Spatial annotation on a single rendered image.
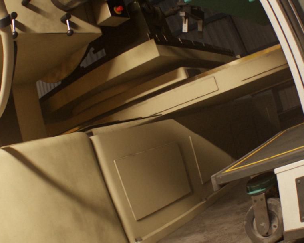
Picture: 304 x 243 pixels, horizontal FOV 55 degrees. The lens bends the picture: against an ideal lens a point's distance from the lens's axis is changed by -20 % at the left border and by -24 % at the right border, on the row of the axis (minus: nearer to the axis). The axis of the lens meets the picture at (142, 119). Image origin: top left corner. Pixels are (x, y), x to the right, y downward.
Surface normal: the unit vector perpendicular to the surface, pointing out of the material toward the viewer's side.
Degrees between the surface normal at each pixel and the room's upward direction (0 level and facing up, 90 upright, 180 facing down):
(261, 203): 90
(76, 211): 90
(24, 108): 90
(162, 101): 90
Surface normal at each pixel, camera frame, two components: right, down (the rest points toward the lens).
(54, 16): 0.75, -0.29
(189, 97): -0.59, 0.11
